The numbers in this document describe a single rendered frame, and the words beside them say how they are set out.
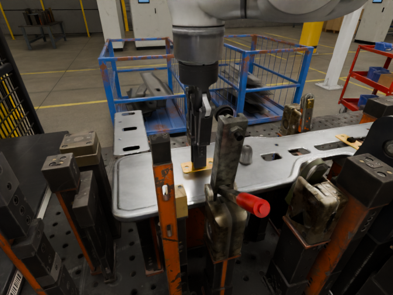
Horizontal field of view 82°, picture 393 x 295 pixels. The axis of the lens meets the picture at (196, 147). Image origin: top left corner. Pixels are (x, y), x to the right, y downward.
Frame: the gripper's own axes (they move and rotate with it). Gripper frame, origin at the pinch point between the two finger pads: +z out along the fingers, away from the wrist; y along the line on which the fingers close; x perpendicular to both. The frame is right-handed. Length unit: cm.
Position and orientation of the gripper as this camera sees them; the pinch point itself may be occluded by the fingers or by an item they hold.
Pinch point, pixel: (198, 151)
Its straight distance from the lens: 52.7
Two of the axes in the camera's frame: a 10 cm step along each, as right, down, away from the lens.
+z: 0.1, 8.4, 5.5
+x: -9.6, 1.6, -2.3
